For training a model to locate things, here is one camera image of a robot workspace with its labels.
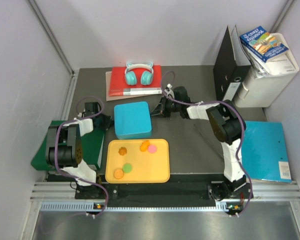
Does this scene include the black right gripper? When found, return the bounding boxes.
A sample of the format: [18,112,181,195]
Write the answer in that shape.
[149,96,181,119]

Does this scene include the teal tin lid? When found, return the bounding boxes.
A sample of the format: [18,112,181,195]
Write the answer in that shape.
[114,101,152,133]

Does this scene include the orange fish shaped cookie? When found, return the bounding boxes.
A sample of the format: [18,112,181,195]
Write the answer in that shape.
[139,140,151,152]

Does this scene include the teal cookie tin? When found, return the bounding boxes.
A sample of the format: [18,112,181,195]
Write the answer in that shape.
[115,130,152,140]

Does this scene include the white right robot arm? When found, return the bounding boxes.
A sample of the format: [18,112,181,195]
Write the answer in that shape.
[150,84,246,201]

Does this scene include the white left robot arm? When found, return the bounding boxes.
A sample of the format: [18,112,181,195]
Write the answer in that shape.
[45,101,114,199]

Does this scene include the green binder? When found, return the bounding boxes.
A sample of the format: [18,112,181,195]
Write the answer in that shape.
[31,118,105,171]

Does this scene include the teal cat ear headphones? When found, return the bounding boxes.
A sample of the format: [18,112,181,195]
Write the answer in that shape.
[124,62,154,86]

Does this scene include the orange flower shaped cookie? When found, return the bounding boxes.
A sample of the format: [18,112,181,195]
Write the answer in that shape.
[118,147,128,156]

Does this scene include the red book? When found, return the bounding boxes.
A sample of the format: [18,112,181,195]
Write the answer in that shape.
[108,63,162,97]

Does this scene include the pink sandwich cookie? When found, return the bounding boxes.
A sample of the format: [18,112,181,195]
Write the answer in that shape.
[147,144,157,154]

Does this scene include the yellow plastic tray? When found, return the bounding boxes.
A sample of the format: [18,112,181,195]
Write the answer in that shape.
[105,139,170,184]

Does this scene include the green sandwich cookie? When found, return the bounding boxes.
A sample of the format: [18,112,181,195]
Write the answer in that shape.
[122,163,133,174]

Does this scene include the orange round cookie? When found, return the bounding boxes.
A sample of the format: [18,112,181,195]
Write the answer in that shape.
[113,168,125,180]

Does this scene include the black lever arch binder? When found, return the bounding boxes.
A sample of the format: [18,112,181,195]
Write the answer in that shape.
[213,27,251,101]

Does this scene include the white storage box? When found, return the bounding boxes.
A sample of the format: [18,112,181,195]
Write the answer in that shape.
[233,33,300,108]

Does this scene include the blue folder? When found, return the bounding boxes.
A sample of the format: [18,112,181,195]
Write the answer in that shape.
[241,121,292,183]

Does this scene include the blue paperback book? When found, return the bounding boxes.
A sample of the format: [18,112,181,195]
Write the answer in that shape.
[239,26,289,63]

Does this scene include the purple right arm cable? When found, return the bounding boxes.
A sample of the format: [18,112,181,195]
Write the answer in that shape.
[160,71,255,218]

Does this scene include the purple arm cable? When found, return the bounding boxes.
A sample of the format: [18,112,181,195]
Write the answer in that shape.
[160,71,255,218]
[53,96,110,218]

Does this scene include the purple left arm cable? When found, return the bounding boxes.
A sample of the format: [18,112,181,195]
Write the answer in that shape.
[53,96,110,218]

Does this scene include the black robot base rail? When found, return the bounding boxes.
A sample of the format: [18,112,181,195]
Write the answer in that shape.
[74,173,254,208]

